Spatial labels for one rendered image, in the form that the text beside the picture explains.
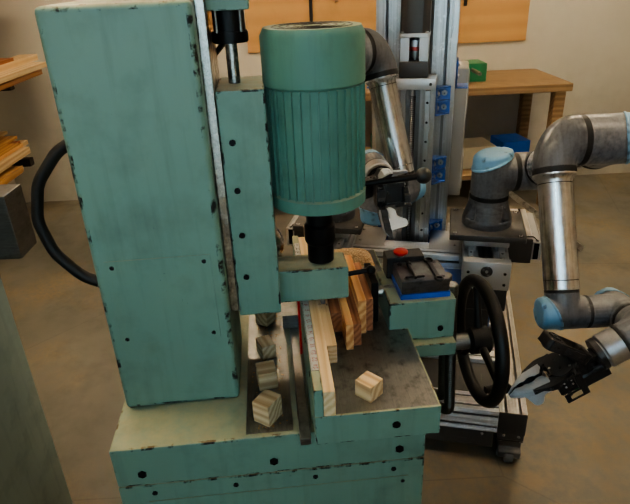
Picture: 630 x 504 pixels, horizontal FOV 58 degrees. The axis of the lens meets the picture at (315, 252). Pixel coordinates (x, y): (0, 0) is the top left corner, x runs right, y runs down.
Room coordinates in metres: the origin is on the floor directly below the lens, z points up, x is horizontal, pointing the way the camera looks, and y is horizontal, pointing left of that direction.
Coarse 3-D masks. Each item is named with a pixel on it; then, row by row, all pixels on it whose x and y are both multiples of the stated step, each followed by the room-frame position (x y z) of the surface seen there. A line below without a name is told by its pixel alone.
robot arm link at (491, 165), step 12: (480, 156) 1.64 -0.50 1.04; (492, 156) 1.62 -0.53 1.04; (504, 156) 1.60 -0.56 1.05; (516, 156) 1.63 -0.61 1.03; (480, 168) 1.62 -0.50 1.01; (492, 168) 1.60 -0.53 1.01; (504, 168) 1.60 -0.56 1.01; (516, 168) 1.60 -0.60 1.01; (480, 180) 1.62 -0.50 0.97; (492, 180) 1.60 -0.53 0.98; (504, 180) 1.60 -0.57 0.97; (516, 180) 1.60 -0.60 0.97; (480, 192) 1.61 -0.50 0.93; (492, 192) 1.60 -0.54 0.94; (504, 192) 1.60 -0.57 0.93
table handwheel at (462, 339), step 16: (464, 288) 1.12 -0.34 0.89; (480, 288) 1.02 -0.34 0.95; (464, 304) 1.15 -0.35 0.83; (480, 304) 1.06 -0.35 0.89; (496, 304) 0.97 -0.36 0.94; (464, 320) 1.15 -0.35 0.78; (480, 320) 1.04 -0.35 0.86; (496, 320) 0.94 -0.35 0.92; (464, 336) 1.03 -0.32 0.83; (480, 336) 1.01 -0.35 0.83; (496, 336) 0.92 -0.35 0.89; (464, 352) 1.09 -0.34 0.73; (480, 352) 1.00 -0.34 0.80; (496, 352) 0.91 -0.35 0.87; (464, 368) 1.08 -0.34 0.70; (496, 368) 0.90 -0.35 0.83; (496, 384) 0.90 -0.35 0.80; (480, 400) 0.96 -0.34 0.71; (496, 400) 0.90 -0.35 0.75
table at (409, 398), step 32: (384, 320) 0.99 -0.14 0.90; (352, 352) 0.89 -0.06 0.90; (384, 352) 0.88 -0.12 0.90; (416, 352) 0.88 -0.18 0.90; (448, 352) 0.94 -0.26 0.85; (352, 384) 0.79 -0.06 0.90; (384, 384) 0.79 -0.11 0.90; (416, 384) 0.78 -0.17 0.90; (352, 416) 0.72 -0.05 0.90; (384, 416) 0.72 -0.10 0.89; (416, 416) 0.73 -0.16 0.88
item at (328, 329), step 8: (320, 304) 1.00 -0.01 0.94; (320, 312) 0.97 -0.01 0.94; (328, 312) 0.97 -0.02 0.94; (328, 320) 0.94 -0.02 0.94; (328, 328) 0.91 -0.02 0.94; (328, 336) 0.88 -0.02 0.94; (328, 344) 0.86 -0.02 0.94; (336, 344) 0.86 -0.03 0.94; (328, 352) 0.85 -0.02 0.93; (336, 352) 0.86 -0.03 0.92; (336, 360) 0.86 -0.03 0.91
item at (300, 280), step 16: (288, 256) 1.03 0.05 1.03; (304, 256) 1.03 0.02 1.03; (336, 256) 1.02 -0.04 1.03; (288, 272) 0.97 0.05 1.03; (304, 272) 0.97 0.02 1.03; (320, 272) 0.97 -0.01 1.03; (336, 272) 0.98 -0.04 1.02; (288, 288) 0.97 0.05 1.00; (304, 288) 0.97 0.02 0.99; (320, 288) 0.97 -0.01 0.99; (336, 288) 0.98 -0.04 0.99
